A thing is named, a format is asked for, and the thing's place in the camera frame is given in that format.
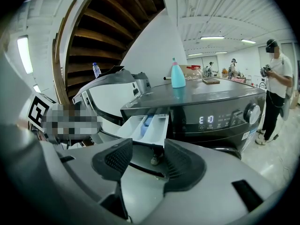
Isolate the wooden staircase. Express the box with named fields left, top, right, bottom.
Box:
left=52, top=0, right=166, bottom=105

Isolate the dark grey washing machine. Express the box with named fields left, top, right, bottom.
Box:
left=120, top=77, right=267, bottom=160

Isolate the person's shoe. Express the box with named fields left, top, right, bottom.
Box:
left=150, top=152, right=164, bottom=166

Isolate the white and grey appliance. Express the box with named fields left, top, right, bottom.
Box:
left=72, top=66, right=152, bottom=147

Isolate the teal bottle with pink cap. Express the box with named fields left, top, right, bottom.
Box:
left=171, top=57, right=187, bottom=89

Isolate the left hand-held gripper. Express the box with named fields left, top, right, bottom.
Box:
left=27, top=95, right=104, bottom=147

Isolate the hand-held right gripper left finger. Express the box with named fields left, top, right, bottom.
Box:
left=92, top=138, right=134, bottom=180

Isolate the clear jar with red lid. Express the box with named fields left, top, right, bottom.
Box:
left=184, top=65, right=203, bottom=80

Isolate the white detergent drawer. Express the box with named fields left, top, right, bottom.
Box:
left=115, top=113, right=170, bottom=150

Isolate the clear plastic water bottle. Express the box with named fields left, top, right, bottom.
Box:
left=92, top=62, right=102, bottom=79

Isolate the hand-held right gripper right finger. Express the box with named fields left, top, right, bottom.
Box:
left=163, top=138, right=207, bottom=195

